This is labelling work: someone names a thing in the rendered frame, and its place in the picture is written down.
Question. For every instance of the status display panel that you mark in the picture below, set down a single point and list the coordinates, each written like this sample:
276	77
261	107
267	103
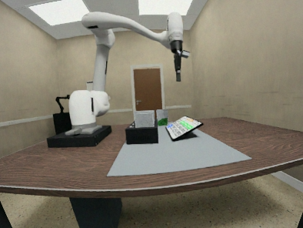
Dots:
183	127

